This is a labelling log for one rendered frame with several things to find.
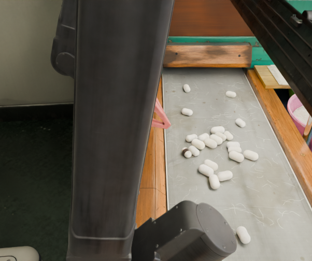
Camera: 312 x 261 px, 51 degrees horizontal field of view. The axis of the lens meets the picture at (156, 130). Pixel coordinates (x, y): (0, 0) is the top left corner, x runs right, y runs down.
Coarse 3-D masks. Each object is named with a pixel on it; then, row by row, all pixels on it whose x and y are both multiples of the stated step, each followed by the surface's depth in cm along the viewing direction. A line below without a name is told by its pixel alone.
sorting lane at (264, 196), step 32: (192, 96) 105; (224, 96) 105; (192, 128) 90; (224, 128) 90; (256, 128) 90; (192, 160) 80; (224, 160) 80; (256, 160) 80; (192, 192) 71; (224, 192) 71; (256, 192) 71; (288, 192) 71; (256, 224) 64; (288, 224) 64; (256, 256) 59; (288, 256) 59
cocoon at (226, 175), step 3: (222, 171) 74; (225, 171) 74; (228, 171) 73; (219, 174) 73; (222, 174) 73; (225, 174) 73; (228, 174) 73; (231, 174) 73; (219, 177) 73; (222, 177) 73; (225, 177) 73; (228, 177) 73; (231, 177) 73; (219, 180) 73; (222, 180) 73
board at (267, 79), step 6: (258, 66) 114; (264, 66) 114; (258, 72) 110; (264, 72) 110; (270, 72) 110; (264, 78) 107; (270, 78) 107; (264, 84) 104; (270, 84) 103; (276, 84) 103
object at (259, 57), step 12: (252, 48) 112; (252, 60) 115; (264, 60) 115; (168, 72) 118; (180, 72) 118; (192, 72) 118; (204, 72) 118; (216, 72) 118; (228, 72) 118; (240, 72) 118
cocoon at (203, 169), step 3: (201, 165) 75; (204, 165) 75; (198, 168) 75; (201, 168) 75; (204, 168) 74; (207, 168) 74; (210, 168) 74; (201, 171) 75; (204, 171) 74; (207, 171) 74; (210, 171) 74; (213, 171) 74; (204, 174) 75; (207, 174) 74; (210, 174) 74
